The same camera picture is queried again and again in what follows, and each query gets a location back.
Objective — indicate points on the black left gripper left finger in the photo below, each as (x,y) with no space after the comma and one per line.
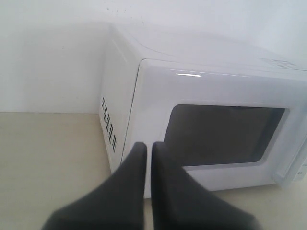
(116,204)

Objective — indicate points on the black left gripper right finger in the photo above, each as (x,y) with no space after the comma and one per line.
(180,203)

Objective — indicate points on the white Midea microwave oven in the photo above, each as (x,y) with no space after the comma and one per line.
(128,46)

